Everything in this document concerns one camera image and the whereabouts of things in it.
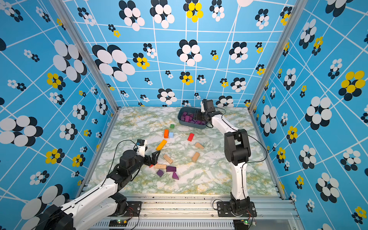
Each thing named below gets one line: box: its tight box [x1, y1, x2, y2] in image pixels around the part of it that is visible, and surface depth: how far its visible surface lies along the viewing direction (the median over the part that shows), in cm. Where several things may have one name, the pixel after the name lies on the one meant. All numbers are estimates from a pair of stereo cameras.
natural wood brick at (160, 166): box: [153, 163, 168, 170], surface depth 89 cm
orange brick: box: [163, 129, 170, 139], surface depth 106 cm
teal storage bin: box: [177, 106, 208, 129], surface depth 110 cm
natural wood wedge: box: [195, 142, 205, 150], surface depth 98 cm
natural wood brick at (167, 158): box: [162, 154, 174, 165], surface depth 93 cm
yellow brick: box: [156, 139, 168, 151], surface depth 100 cm
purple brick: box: [166, 166, 177, 173], surface depth 89 cm
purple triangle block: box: [172, 170, 180, 181], surface depth 84 cm
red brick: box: [187, 133, 195, 142], surface depth 104 cm
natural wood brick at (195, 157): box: [191, 151, 200, 163], surface depth 93 cm
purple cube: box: [156, 169, 164, 178], surface depth 86 cm
